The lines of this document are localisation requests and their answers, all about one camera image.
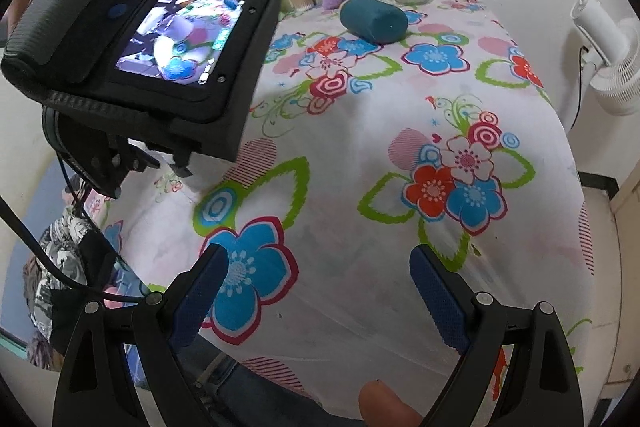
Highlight blue jeans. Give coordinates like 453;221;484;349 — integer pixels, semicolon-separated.
125;337;363;427

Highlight white cabinet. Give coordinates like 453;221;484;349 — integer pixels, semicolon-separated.
577;172;640;403

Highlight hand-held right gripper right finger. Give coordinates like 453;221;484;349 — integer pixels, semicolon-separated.
409;244;586;427

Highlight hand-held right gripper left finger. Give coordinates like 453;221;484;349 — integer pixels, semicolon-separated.
52;243;231;427

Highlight white desk fan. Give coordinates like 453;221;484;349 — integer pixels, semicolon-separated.
570;0;640;128

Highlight black fan cable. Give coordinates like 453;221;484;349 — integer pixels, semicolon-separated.
577;44;592;128

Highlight person's right hand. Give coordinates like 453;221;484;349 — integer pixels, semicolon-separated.
359;379;424;427

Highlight floral printed cloth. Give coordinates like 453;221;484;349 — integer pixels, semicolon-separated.
97;0;601;423

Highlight black white patterned clothing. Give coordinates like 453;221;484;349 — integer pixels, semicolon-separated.
22;174;128;373

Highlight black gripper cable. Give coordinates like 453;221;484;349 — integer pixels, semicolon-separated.
0;151;153;305

